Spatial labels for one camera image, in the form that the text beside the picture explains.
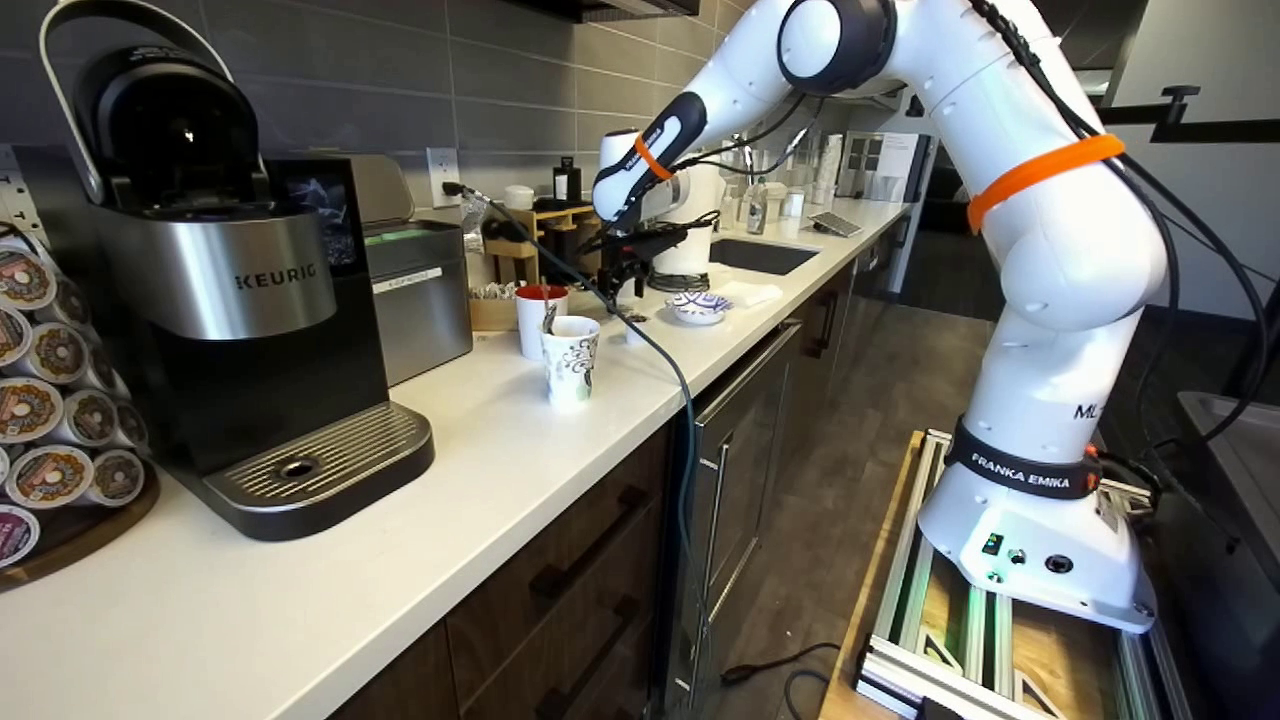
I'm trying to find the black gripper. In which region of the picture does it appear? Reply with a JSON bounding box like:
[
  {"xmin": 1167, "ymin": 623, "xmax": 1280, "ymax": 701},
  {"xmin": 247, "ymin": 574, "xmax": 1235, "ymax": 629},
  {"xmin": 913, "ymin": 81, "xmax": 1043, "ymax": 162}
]
[{"xmin": 600, "ymin": 225, "xmax": 692, "ymax": 317}]

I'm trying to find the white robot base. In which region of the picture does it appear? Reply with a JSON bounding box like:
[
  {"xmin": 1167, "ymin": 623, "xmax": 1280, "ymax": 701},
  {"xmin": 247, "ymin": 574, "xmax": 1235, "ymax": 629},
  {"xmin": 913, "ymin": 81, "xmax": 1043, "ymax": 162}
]
[{"xmin": 915, "ymin": 426, "xmax": 1155, "ymax": 633}]

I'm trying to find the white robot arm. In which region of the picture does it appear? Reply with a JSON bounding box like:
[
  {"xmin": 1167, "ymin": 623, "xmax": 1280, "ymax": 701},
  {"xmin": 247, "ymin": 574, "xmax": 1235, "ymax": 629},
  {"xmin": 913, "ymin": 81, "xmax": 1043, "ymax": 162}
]
[{"xmin": 590, "ymin": 0, "xmax": 1167, "ymax": 499}]

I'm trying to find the blue patterned paper plate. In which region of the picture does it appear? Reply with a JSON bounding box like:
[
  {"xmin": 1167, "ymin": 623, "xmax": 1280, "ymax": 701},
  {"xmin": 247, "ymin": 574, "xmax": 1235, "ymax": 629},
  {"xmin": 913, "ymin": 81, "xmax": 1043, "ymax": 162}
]
[{"xmin": 663, "ymin": 290, "xmax": 732, "ymax": 327}]

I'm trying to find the wooden condiment organizer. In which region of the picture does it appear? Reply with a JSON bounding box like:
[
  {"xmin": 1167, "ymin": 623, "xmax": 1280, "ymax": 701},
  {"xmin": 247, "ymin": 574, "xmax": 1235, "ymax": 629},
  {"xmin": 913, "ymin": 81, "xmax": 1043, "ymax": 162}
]
[{"xmin": 481, "ymin": 203, "xmax": 605, "ymax": 282}]

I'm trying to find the patterned paper cup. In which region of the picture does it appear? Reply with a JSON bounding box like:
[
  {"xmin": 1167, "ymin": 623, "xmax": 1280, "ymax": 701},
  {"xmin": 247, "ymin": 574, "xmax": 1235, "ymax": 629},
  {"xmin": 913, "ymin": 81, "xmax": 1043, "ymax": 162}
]
[{"xmin": 545, "ymin": 312, "xmax": 600, "ymax": 409}]

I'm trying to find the white mug red interior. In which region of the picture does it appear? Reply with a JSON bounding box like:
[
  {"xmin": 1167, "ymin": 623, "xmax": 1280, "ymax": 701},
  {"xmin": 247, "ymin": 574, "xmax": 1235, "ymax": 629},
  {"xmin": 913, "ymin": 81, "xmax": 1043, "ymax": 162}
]
[{"xmin": 514, "ymin": 282, "xmax": 566, "ymax": 360}]

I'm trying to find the black cylinder container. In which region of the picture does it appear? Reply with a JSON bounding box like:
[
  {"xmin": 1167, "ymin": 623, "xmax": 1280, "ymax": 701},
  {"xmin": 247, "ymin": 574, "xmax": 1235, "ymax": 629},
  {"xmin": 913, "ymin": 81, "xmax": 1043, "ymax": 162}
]
[{"xmin": 553, "ymin": 155, "xmax": 578, "ymax": 203}]

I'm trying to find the white lid jar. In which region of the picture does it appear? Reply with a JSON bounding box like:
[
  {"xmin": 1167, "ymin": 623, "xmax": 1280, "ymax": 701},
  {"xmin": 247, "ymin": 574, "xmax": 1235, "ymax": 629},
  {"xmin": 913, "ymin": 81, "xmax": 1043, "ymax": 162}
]
[{"xmin": 502, "ymin": 184, "xmax": 534, "ymax": 213}]

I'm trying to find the stainless steel box appliance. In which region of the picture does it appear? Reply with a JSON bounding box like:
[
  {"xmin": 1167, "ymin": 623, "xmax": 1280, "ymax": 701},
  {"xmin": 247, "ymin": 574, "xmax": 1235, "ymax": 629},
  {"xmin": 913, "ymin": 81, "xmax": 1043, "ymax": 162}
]
[{"xmin": 350, "ymin": 155, "xmax": 471, "ymax": 382}]

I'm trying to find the black Keurig coffee maker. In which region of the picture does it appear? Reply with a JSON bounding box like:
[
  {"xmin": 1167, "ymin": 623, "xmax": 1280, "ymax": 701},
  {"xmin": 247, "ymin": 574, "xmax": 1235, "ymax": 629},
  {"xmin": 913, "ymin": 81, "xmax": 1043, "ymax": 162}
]
[{"xmin": 37, "ymin": 0, "xmax": 431, "ymax": 540}]

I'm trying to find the coffee pod carousel rack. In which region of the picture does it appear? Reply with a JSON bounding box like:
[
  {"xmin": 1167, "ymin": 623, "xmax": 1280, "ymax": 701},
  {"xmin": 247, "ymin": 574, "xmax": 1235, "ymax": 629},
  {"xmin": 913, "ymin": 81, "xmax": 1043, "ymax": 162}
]
[{"xmin": 0, "ymin": 149, "xmax": 159, "ymax": 587}]

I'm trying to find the black power cable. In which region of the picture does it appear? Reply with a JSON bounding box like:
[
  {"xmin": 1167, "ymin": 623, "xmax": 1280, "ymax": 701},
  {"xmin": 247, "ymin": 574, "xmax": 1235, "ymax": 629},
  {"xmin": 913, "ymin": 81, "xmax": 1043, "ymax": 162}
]
[{"xmin": 440, "ymin": 181, "xmax": 844, "ymax": 720}]

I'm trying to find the white wall outlet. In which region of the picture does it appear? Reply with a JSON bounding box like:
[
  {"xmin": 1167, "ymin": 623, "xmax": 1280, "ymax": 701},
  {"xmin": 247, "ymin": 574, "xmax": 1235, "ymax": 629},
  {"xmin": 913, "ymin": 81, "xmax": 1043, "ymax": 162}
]
[{"xmin": 422, "ymin": 149, "xmax": 460, "ymax": 203}]

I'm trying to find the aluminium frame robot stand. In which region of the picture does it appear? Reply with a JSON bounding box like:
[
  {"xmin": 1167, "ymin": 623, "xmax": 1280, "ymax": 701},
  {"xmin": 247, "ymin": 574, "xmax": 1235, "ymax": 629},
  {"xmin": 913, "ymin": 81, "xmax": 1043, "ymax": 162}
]
[{"xmin": 815, "ymin": 426, "xmax": 1197, "ymax": 720}]

